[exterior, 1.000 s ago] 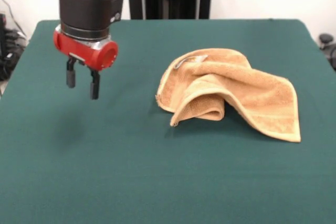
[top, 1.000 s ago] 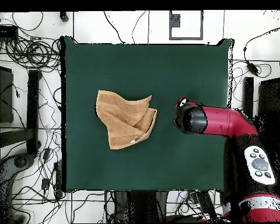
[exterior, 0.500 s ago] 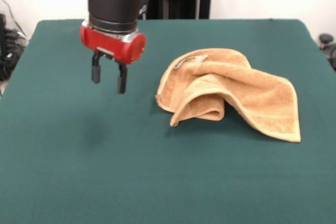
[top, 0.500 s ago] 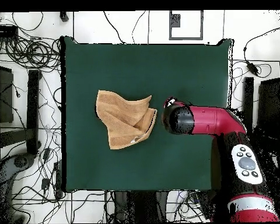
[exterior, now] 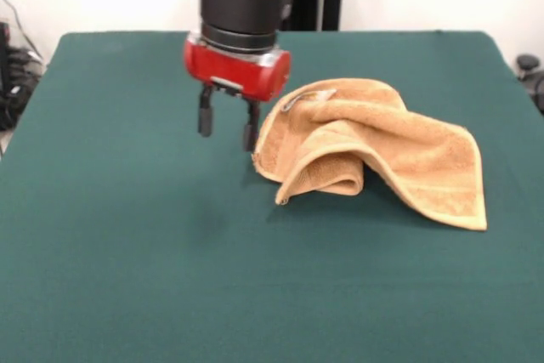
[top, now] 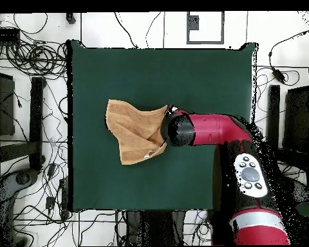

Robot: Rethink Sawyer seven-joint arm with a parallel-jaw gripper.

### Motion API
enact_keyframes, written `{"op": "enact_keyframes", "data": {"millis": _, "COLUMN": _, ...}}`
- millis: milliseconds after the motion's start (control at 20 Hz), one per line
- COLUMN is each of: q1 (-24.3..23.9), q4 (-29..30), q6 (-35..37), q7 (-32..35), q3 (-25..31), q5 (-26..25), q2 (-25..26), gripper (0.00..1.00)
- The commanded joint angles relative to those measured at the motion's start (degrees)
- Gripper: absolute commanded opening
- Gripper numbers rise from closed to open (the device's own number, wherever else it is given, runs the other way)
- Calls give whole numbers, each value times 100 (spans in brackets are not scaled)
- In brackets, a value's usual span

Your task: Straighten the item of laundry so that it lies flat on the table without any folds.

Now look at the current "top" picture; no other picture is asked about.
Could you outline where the black power strip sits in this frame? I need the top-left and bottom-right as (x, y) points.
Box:
(59, 177), (70, 219)

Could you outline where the black stand base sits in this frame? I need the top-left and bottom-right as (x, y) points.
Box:
(0, 76), (46, 172)
(266, 84), (309, 177)

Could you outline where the dark green table cloth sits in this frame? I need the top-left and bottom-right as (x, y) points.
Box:
(66, 39), (259, 213)

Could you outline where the grey square frame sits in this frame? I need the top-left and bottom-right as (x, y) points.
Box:
(186, 11), (225, 45)

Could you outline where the grey office chair base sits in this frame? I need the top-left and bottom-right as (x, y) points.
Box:
(0, 168), (39, 246)
(285, 177), (309, 206)

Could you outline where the person's foot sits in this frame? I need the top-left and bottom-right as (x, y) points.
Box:
(66, 12), (77, 26)

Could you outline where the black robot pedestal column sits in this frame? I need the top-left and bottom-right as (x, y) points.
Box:
(125, 210), (187, 247)

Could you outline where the black network switch box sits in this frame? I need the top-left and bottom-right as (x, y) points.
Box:
(0, 27), (21, 43)

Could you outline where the black computer case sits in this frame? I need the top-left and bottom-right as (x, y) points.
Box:
(0, 70), (15, 137)
(282, 86), (309, 155)

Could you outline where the coiled black cable bundle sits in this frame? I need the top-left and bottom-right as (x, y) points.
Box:
(5, 41), (68, 78)

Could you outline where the tan terry towel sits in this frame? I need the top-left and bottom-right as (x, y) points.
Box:
(104, 99), (169, 166)

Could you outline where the black power adapter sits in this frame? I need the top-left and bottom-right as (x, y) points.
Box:
(270, 67), (286, 84)

